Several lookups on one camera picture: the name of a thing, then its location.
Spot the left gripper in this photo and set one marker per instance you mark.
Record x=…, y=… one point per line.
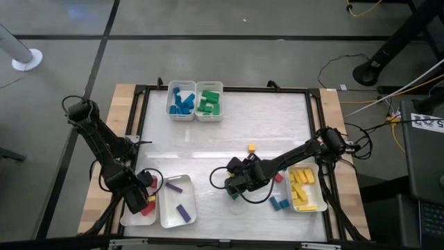
x=135, y=199

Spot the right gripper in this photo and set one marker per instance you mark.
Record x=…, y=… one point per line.
x=246, y=175

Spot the red bar block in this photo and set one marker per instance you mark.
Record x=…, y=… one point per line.
x=149, y=209
x=154, y=182

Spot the purple bar block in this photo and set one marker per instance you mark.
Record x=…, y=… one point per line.
x=173, y=187
x=183, y=213

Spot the yellow cube block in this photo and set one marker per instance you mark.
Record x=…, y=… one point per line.
x=252, y=148

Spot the yellow small block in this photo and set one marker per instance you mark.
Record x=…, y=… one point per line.
x=294, y=195

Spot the yellow thin bar block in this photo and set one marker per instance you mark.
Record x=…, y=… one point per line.
x=307, y=208

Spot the green arch block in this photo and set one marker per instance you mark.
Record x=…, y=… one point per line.
x=216, y=109

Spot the green cylinder block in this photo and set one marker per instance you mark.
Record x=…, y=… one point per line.
x=202, y=105

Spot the green bar block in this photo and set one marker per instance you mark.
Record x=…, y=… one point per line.
x=211, y=94
x=212, y=100

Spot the blue cube block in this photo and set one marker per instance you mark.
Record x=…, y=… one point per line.
x=172, y=109

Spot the blue bar block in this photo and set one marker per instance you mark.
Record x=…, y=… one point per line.
x=275, y=203
x=189, y=99
x=178, y=101

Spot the blue cylinder block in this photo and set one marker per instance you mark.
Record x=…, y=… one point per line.
x=176, y=90

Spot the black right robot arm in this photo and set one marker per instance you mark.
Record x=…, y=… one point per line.
x=298, y=154

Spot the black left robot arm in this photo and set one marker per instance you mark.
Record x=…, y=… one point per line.
x=100, y=142

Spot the white plastic bin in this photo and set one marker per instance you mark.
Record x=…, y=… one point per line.
x=133, y=220
x=209, y=84
x=180, y=83
x=173, y=208
x=317, y=194

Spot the wooden table side panel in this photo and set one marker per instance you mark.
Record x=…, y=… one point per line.
x=119, y=104
x=329, y=104

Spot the black clamp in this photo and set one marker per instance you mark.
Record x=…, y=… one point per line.
x=159, y=82
x=273, y=84

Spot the black power strip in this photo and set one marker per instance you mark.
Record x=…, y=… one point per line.
x=388, y=89

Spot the black equipment case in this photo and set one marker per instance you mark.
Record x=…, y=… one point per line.
x=423, y=163

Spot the black keyboard device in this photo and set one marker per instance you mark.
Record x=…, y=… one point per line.
x=431, y=222

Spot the white label sheet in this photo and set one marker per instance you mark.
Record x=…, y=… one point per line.
x=428, y=122

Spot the black stand pole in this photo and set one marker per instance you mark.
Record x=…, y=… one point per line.
x=388, y=45

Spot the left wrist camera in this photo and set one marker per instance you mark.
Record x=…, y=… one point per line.
x=144, y=178

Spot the silver bracket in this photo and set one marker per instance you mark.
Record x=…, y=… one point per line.
x=320, y=246
x=128, y=242

